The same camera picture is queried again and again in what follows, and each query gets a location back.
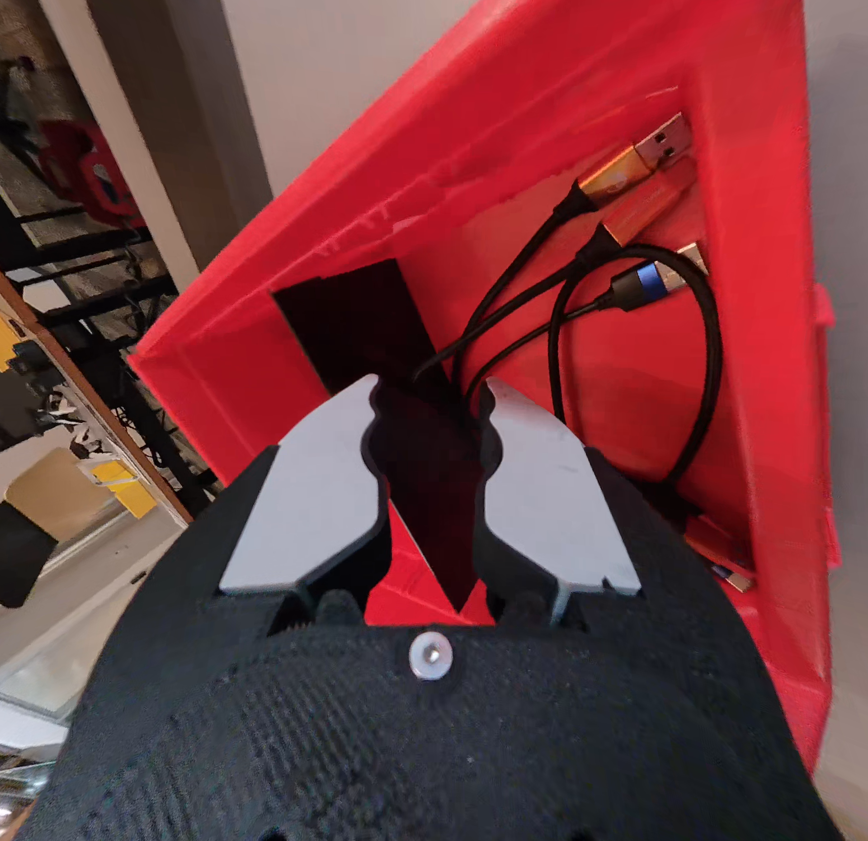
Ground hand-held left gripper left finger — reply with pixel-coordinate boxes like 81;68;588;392
218;373;393;596

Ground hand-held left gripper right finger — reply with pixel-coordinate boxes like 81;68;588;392
475;376;642;596

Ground black cable orange plugs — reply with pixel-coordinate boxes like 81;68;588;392
548;243;757;594
410;112;699;408

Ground red storage bin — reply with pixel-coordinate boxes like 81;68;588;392
127;0;843;777

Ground black bin divider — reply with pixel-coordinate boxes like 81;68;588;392
271;258;491;614

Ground yellow storage bin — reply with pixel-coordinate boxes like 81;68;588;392
90;458;160;522

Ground dark-legged side table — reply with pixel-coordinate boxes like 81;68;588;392
0;271;198;526

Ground black and tan chair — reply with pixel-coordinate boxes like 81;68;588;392
0;446;104;611

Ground red floor bag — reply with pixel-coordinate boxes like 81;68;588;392
39;118;146;230

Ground black rectangular desk mat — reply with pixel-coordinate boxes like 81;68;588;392
85;0;272;272

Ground black cable blue plug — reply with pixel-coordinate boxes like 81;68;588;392
464;243;709;408

